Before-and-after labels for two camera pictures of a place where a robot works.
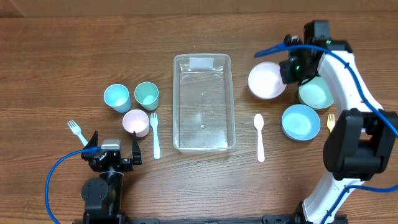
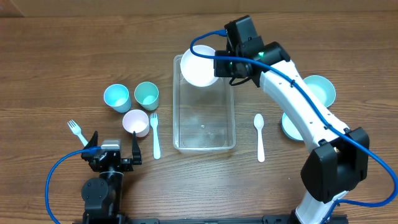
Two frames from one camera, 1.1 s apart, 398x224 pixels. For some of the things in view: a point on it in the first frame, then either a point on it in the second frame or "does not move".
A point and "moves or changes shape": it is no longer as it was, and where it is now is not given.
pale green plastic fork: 76,130 does not move
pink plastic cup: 136,120 does not move
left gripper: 128,163 does not move
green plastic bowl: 316,94 does not move
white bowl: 265,80 moves or changes shape
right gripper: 286,78 → 222,71
